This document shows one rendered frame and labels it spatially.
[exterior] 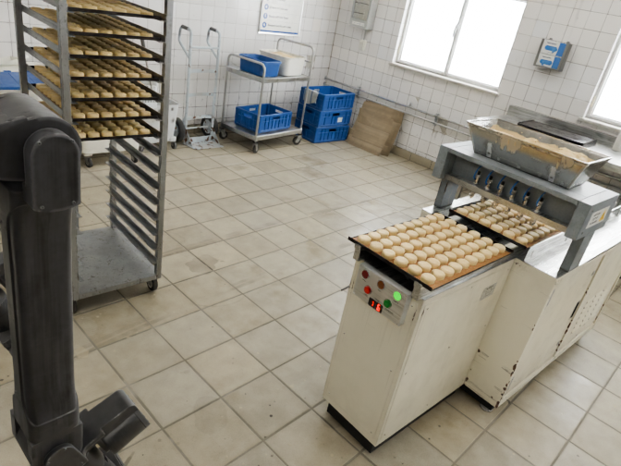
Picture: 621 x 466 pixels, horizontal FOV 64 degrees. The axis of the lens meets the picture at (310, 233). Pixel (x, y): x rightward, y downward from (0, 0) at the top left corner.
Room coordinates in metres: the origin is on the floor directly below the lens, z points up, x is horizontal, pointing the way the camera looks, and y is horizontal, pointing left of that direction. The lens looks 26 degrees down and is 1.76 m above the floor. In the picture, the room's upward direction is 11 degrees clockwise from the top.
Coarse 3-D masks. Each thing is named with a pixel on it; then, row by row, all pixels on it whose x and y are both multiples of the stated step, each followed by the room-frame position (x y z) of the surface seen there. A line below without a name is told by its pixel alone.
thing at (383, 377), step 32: (352, 288) 1.72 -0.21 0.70; (448, 288) 1.61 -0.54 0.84; (480, 288) 1.82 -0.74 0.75; (352, 320) 1.69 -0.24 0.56; (384, 320) 1.59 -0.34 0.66; (416, 320) 1.51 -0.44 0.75; (448, 320) 1.68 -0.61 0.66; (480, 320) 1.91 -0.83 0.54; (352, 352) 1.66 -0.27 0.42; (384, 352) 1.56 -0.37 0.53; (416, 352) 1.55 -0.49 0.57; (448, 352) 1.77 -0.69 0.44; (352, 384) 1.63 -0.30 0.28; (384, 384) 1.53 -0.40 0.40; (416, 384) 1.62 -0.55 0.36; (448, 384) 1.86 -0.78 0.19; (352, 416) 1.60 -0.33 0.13; (384, 416) 1.51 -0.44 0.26; (416, 416) 1.71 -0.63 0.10
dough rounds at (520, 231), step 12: (480, 204) 2.36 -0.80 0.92; (468, 216) 2.20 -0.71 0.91; (480, 216) 2.22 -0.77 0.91; (492, 216) 2.24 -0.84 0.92; (504, 216) 2.26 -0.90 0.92; (516, 216) 2.29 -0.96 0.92; (528, 216) 2.32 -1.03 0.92; (492, 228) 2.10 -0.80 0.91; (504, 228) 2.13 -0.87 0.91; (516, 228) 2.13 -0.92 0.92; (528, 228) 2.17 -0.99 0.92; (540, 228) 2.19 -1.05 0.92; (552, 228) 2.22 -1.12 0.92; (516, 240) 2.03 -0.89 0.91; (528, 240) 2.05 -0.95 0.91; (540, 240) 2.09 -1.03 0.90
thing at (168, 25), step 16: (160, 112) 2.36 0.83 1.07; (160, 128) 2.36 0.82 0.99; (160, 144) 2.35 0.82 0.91; (160, 160) 2.35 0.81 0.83; (160, 176) 2.35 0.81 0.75; (160, 192) 2.35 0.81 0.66; (160, 208) 2.35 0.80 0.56; (160, 224) 2.35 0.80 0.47; (160, 240) 2.35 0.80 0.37; (160, 256) 2.36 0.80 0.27; (160, 272) 2.36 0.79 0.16
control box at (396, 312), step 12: (360, 264) 1.67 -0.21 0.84; (360, 276) 1.66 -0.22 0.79; (372, 276) 1.63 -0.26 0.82; (384, 276) 1.61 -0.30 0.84; (360, 288) 1.65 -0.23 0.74; (372, 288) 1.62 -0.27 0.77; (384, 288) 1.58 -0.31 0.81; (396, 288) 1.55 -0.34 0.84; (396, 300) 1.54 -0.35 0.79; (408, 300) 1.53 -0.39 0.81; (384, 312) 1.56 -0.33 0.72; (396, 312) 1.53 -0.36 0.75; (396, 324) 1.52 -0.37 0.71
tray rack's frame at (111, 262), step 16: (16, 0) 2.44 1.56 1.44; (16, 16) 2.44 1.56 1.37; (16, 32) 2.44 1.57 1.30; (112, 144) 2.77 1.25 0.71; (112, 224) 2.76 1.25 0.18; (80, 240) 2.54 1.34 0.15; (96, 240) 2.58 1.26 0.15; (112, 240) 2.61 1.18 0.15; (128, 240) 2.65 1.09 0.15; (80, 256) 2.38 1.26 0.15; (96, 256) 2.41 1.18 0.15; (112, 256) 2.44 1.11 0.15; (128, 256) 2.48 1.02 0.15; (144, 256) 2.51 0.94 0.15; (80, 272) 2.23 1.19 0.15; (96, 272) 2.26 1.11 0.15; (112, 272) 2.29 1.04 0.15; (128, 272) 2.32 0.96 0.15; (144, 272) 2.35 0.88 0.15; (80, 288) 2.09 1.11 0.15; (96, 288) 2.11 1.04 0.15; (112, 288) 2.16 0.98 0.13
